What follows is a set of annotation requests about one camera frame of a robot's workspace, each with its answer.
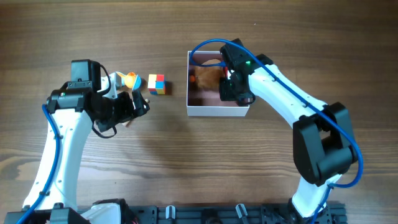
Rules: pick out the orange blue duck toy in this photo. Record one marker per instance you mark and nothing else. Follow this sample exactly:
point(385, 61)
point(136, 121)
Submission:
point(130, 80)

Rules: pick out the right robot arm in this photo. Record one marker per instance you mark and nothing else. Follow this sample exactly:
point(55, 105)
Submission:
point(323, 140)

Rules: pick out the white pig rattle drum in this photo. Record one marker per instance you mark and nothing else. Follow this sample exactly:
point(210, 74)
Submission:
point(127, 123)

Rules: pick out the pink open cardboard box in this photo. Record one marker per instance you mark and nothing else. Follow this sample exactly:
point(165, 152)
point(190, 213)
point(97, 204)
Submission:
point(206, 102)

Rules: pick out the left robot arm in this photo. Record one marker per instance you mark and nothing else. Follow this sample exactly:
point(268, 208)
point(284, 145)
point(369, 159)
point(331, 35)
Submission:
point(87, 103)

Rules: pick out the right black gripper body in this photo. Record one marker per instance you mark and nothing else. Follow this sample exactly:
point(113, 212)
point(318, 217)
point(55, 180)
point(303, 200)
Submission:
point(228, 90)

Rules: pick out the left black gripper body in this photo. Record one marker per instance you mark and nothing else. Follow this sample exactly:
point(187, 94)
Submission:
point(119, 109)

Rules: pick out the brown plush toy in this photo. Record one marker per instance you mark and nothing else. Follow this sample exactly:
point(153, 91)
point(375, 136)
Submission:
point(207, 77)

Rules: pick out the multicolour puzzle cube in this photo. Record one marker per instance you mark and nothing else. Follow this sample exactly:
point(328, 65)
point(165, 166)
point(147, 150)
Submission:
point(156, 84)

